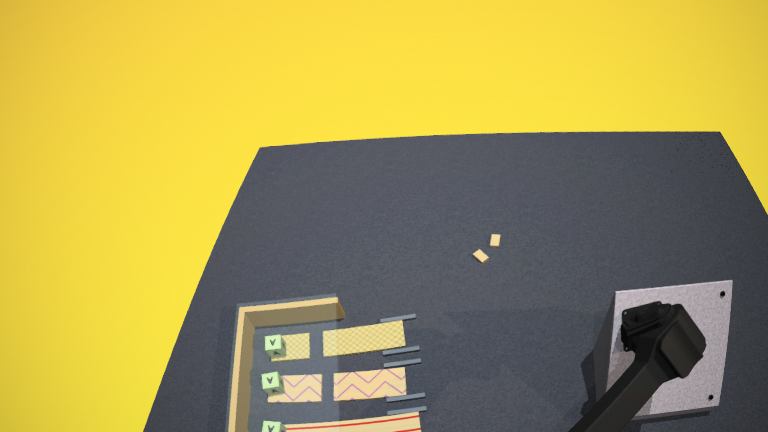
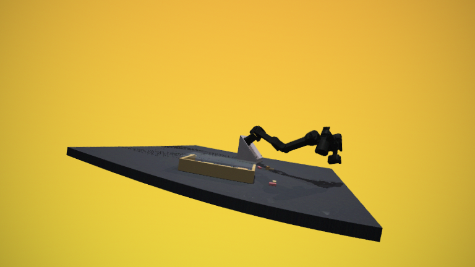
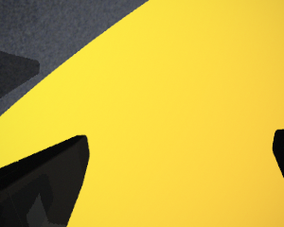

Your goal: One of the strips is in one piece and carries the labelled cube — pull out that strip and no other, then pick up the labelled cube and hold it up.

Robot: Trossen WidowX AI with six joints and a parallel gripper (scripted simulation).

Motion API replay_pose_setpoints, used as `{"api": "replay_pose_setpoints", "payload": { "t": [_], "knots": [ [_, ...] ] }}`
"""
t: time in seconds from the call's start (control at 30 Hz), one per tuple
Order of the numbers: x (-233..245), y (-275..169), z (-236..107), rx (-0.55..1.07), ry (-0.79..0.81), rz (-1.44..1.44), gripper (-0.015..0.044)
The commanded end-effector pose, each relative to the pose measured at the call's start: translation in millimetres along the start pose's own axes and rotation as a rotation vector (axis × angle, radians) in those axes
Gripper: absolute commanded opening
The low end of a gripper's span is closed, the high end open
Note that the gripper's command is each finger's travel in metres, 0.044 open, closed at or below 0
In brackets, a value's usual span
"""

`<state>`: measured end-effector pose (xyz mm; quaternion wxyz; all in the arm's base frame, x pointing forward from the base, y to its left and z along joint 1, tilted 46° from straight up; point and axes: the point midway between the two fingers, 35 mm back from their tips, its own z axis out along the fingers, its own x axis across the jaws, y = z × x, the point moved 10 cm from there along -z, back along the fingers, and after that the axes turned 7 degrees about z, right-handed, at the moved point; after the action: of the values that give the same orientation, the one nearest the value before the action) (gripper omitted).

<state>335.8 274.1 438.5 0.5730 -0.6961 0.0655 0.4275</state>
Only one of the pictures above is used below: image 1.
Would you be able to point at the yellow flat strip with crosshatch pattern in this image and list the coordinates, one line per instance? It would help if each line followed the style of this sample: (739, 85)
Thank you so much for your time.
(372, 338)

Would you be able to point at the cream strip with red stripes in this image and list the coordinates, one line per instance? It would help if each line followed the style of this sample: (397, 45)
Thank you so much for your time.
(407, 422)

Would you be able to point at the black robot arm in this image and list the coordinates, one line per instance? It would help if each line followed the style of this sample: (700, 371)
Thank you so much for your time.
(667, 344)

